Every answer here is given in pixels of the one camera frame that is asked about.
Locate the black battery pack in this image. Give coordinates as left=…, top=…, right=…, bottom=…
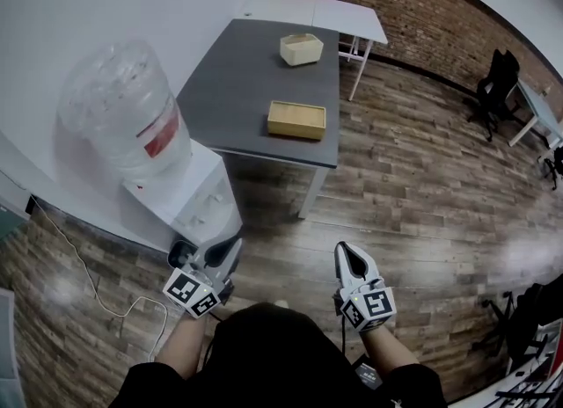
left=354, top=353, right=384, bottom=392

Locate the clear water bottle red label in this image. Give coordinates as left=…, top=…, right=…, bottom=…
left=55, top=39, right=193, bottom=184

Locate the black office chair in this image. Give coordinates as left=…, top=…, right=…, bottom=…
left=538, top=146, right=563, bottom=192
left=466, top=48, right=522, bottom=142

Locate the cream plastic caddy basket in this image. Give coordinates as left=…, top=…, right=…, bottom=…
left=280, top=33, right=325, bottom=67

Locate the dark grey table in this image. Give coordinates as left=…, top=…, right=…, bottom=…
left=175, top=18, right=341, bottom=221

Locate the frosted glass door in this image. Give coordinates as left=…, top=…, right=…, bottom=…
left=0, top=194, right=33, bottom=244

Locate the person's right forearm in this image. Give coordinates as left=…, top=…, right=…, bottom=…
left=360, top=324, right=420, bottom=381

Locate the white water dispenser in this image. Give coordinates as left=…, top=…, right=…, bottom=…
left=121, top=142, right=244, bottom=259

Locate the white desk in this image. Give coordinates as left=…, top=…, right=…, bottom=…
left=508, top=78, right=563, bottom=150

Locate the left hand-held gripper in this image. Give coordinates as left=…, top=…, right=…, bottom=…
left=162, top=237, right=244, bottom=320

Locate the wooden box with sliding lid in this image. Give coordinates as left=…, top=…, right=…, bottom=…
left=267, top=100, right=327, bottom=142

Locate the person's black shirt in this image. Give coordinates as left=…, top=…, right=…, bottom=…
left=107, top=302, right=448, bottom=408

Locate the small grey trash bin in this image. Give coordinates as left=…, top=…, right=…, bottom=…
left=166, top=238, right=200, bottom=269

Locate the black swivel chair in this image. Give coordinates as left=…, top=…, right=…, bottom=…
left=472, top=273, right=563, bottom=382

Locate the white floor cable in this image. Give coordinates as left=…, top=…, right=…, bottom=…
left=0, top=168, right=169, bottom=363

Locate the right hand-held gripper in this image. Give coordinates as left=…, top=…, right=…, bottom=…
left=333, top=241, right=397, bottom=336

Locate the person's left forearm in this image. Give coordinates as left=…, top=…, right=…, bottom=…
left=156, top=313, right=208, bottom=381

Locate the white cluttered table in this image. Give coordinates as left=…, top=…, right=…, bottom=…
left=443, top=317, right=563, bottom=408

